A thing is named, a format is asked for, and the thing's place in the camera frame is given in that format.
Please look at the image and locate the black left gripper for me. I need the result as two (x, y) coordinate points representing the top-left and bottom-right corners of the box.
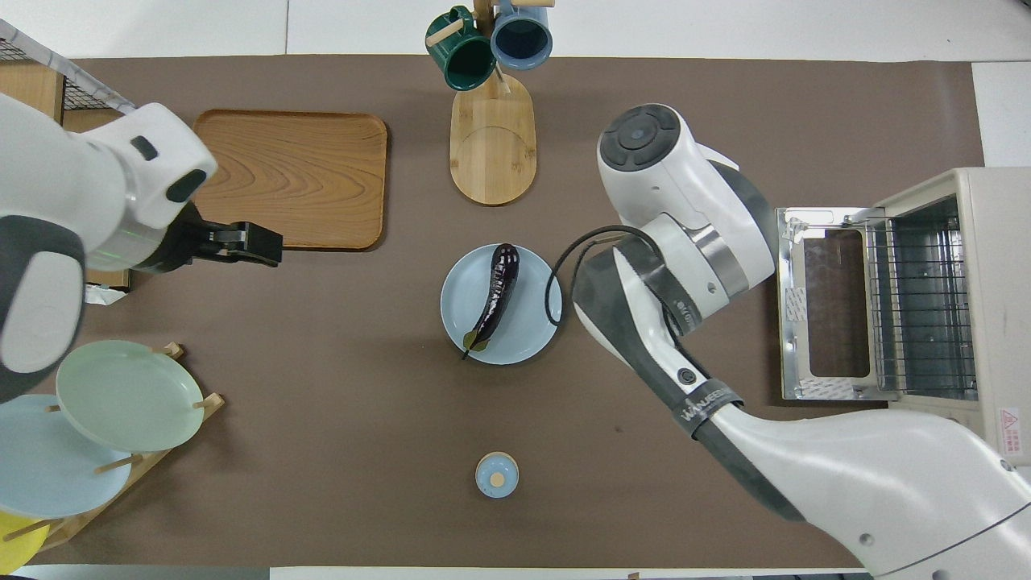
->
(159, 201), (284, 272)

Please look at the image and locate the dark purple eggplant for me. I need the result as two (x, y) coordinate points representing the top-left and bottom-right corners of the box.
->
(461, 243), (521, 361)

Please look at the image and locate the light blue serving plate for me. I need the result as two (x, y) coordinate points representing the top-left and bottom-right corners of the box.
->
(440, 244), (563, 366)

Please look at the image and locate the glass oven door with handle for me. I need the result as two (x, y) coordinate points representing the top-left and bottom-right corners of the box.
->
(776, 206), (888, 402)

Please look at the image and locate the cream toaster oven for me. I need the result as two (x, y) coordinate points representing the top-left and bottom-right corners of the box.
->
(866, 167), (1031, 468)

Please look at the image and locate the wooden tray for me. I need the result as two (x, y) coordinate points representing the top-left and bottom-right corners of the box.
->
(192, 110), (389, 251)

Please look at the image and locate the wooden plate rack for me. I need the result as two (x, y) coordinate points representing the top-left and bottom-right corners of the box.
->
(32, 342), (226, 553)

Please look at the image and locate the brown table mat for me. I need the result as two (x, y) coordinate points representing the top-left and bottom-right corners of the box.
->
(32, 55), (1020, 569)

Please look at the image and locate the mint green plate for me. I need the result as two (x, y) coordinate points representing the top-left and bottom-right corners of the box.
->
(56, 339), (205, 454)

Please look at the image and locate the wooden mug tree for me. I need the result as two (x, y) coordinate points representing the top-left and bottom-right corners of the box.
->
(425, 0), (557, 206)

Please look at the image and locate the dark green mug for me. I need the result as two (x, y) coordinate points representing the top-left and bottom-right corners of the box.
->
(425, 6), (497, 91)

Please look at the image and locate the light blue racked plate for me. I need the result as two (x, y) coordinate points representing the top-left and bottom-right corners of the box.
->
(0, 393), (134, 520)

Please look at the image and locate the blue mug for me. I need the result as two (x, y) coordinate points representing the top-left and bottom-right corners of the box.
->
(490, 0), (554, 70)

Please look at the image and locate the yellow plate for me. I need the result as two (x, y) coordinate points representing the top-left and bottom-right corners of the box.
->
(0, 509), (51, 574)

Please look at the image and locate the black wire basket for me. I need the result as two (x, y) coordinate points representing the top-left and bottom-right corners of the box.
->
(0, 20), (136, 114)

